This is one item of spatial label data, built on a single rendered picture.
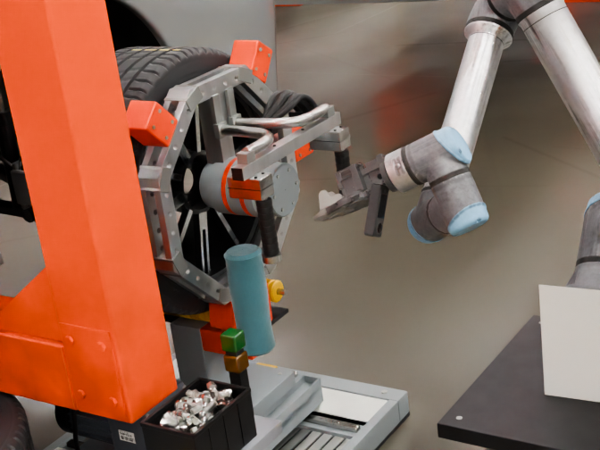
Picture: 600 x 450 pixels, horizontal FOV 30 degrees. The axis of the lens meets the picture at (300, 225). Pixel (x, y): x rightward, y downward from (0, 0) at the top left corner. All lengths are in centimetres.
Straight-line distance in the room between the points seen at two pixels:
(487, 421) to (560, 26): 92
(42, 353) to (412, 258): 212
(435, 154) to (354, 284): 185
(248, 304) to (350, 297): 146
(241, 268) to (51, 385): 50
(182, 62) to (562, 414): 121
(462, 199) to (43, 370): 98
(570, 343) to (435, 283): 147
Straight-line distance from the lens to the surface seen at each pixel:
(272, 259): 248
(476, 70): 263
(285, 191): 263
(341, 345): 373
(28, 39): 219
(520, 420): 268
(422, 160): 236
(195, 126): 275
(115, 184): 227
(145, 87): 258
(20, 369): 259
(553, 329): 268
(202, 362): 296
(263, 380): 311
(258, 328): 265
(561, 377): 274
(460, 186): 235
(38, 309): 248
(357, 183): 243
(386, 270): 425
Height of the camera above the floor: 171
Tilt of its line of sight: 21 degrees down
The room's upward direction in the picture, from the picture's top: 8 degrees counter-clockwise
